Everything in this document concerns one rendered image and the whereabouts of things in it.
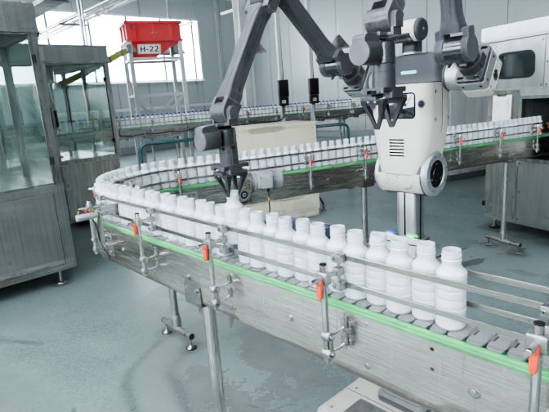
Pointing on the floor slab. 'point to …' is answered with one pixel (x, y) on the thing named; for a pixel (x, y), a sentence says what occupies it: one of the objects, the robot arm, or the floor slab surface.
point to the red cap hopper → (147, 31)
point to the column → (235, 46)
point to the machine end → (534, 179)
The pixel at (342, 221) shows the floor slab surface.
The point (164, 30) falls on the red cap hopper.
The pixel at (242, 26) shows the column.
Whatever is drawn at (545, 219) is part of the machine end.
